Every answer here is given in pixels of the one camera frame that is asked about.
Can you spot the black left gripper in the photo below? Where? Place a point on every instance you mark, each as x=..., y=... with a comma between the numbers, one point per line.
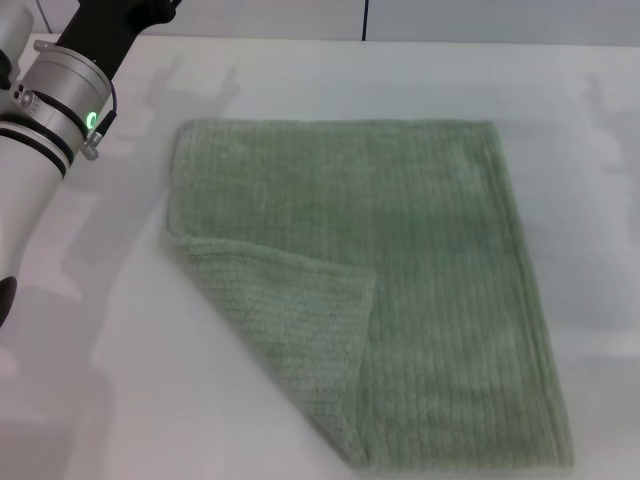
x=100, y=30

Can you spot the green ribbed towel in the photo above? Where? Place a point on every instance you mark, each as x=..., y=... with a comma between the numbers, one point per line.
x=400, y=260

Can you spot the black vertical wall strip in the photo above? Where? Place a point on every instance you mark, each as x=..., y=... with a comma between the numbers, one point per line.
x=365, y=20

